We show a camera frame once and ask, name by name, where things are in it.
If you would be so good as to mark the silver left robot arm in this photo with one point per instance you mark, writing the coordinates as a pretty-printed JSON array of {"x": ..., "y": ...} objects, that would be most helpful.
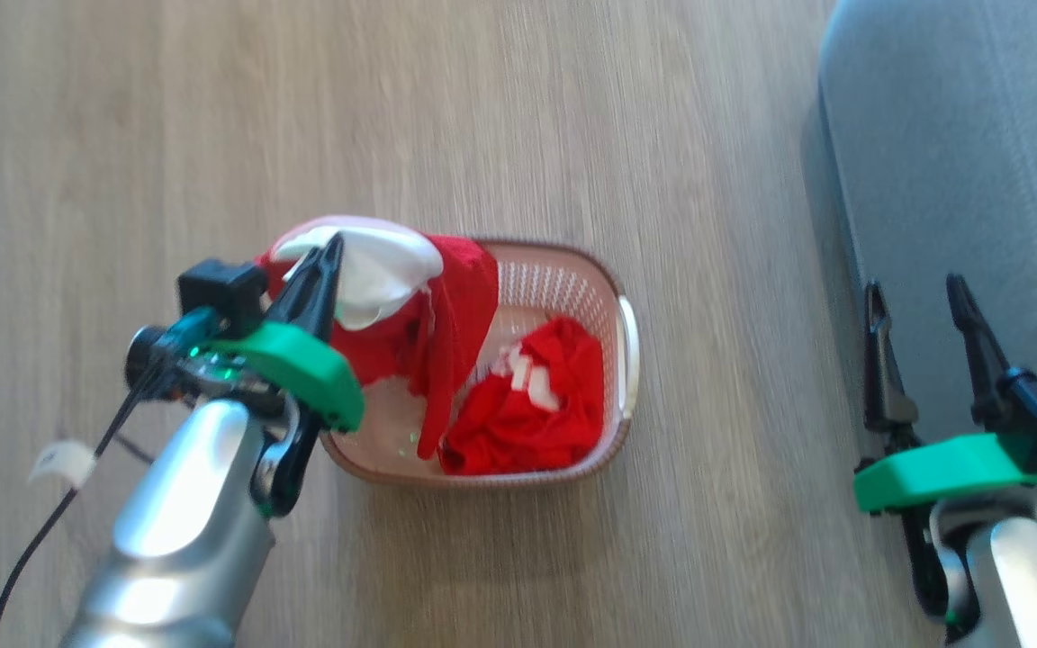
[{"x": 176, "y": 522}]

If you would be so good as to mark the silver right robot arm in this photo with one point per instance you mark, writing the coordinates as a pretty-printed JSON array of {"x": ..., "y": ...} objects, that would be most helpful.
[{"x": 1023, "y": 576}]

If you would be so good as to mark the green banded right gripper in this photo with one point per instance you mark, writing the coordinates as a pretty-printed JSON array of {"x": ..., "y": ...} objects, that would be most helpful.
[{"x": 951, "y": 472}]

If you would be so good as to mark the red garment with white print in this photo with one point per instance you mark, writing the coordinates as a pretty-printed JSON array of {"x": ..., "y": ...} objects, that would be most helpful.
[{"x": 518, "y": 423}]

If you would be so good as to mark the grey fabric sofa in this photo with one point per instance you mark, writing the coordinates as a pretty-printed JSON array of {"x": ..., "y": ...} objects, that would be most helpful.
[{"x": 960, "y": 162}]

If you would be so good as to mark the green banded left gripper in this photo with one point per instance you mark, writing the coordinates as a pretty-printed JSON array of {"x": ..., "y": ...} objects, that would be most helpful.
[{"x": 302, "y": 369}]

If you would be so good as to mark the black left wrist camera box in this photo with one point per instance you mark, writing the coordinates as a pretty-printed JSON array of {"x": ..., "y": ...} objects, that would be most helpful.
[{"x": 221, "y": 292}]

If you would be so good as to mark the red and white garment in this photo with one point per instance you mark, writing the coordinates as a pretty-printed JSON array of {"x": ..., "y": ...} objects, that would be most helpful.
[{"x": 460, "y": 297}]

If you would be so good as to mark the white perforated laundry basket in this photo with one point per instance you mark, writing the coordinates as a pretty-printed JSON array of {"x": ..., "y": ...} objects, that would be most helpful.
[{"x": 563, "y": 283}]

